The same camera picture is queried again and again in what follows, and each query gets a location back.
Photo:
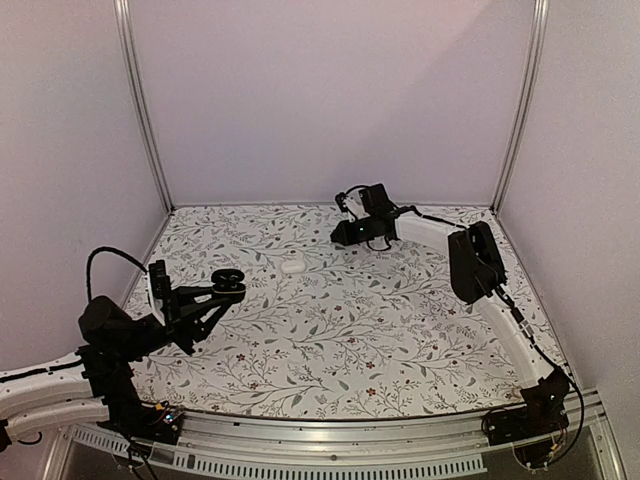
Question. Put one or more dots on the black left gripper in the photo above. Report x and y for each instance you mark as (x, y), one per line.
(183, 316)

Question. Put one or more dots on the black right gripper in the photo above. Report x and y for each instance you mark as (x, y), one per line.
(346, 238)

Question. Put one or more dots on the white earbud charging case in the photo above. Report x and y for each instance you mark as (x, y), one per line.
(293, 266)

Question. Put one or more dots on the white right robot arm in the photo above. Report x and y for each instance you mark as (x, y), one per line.
(478, 279)

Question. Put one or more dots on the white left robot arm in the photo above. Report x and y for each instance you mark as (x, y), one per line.
(94, 383)

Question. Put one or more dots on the floral patterned table mat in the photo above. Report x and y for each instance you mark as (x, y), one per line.
(363, 332)

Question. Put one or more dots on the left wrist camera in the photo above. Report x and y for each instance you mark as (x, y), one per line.
(158, 289)

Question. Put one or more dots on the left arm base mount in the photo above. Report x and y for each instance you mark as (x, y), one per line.
(130, 417)

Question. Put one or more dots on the front aluminium rail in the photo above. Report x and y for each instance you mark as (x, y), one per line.
(468, 445)

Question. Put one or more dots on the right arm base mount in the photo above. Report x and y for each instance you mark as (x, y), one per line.
(542, 424)

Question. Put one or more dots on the right aluminium frame post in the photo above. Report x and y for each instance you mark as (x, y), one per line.
(526, 95)

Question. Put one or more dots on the aluminium frame post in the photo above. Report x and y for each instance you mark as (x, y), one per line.
(526, 95)
(128, 47)

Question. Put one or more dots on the left aluminium frame post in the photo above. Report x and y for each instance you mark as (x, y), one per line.
(128, 47)

